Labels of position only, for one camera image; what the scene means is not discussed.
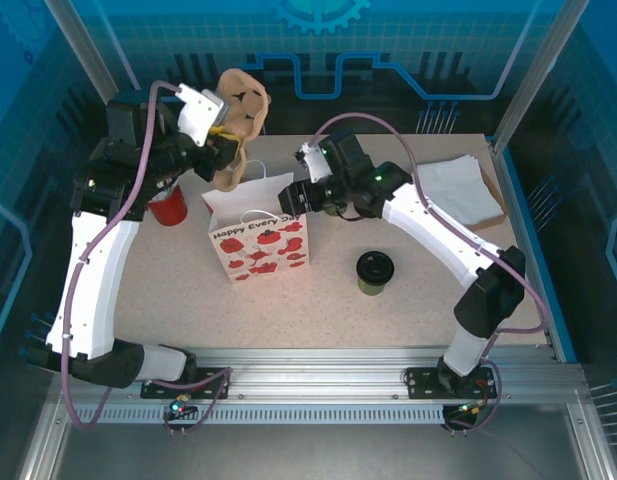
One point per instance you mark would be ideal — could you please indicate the brown cardboard cup carrier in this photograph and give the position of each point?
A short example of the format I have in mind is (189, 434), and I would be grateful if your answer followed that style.
(243, 100)

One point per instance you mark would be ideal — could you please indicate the white red paper gift bag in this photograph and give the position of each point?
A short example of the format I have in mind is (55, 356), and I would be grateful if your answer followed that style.
(258, 250)

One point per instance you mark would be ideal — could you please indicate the black plastic cup lid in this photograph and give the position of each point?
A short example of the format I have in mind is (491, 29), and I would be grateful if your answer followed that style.
(375, 266)

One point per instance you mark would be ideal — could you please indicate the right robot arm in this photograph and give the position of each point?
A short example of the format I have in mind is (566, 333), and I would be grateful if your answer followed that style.
(438, 225)

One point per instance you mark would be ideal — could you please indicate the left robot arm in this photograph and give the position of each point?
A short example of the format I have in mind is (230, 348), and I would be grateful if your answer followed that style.
(98, 280)

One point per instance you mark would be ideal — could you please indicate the red straw container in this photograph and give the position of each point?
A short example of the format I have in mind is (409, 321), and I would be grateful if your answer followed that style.
(170, 210)

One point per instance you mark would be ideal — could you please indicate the white napkin stack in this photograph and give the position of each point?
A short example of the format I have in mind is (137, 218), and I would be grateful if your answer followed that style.
(453, 185)

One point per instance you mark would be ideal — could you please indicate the brown cardboard sheet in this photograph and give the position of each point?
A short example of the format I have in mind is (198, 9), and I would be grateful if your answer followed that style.
(488, 223)

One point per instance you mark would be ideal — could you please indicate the left connector board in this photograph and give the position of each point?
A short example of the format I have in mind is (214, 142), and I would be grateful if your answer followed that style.
(177, 409)

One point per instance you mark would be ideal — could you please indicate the connector board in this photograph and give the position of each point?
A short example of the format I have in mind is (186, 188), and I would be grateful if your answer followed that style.
(177, 409)
(470, 410)

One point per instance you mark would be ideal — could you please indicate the right connector board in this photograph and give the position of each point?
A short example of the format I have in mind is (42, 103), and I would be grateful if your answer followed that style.
(470, 410)

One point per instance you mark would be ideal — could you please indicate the grey metal panel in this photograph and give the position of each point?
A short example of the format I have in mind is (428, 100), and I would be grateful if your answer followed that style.
(308, 455)

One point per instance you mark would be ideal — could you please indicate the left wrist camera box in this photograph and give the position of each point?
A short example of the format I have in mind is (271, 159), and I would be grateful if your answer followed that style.
(200, 115)

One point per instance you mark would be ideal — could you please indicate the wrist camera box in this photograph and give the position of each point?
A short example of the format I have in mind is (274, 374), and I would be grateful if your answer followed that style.
(200, 115)
(315, 162)

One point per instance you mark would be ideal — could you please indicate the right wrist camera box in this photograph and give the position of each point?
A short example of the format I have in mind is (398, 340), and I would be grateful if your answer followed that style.
(315, 162)

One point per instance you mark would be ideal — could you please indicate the left aluminium frame post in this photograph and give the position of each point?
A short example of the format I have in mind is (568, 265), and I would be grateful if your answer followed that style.
(83, 50)

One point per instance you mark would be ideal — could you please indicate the aluminium frame post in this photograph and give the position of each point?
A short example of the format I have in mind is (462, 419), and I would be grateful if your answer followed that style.
(538, 75)
(83, 50)

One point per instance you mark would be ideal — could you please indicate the aluminium mounting rail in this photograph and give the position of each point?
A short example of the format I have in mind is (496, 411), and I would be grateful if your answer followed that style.
(308, 370)

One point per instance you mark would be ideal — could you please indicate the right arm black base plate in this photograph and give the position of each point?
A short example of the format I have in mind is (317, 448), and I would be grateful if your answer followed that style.
(423, 382)

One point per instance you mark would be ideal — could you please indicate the right aluminium frame post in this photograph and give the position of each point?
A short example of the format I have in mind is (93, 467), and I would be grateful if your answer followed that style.
(538, 75)

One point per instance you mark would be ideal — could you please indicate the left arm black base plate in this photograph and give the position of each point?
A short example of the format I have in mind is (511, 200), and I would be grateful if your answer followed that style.
(158, 387)

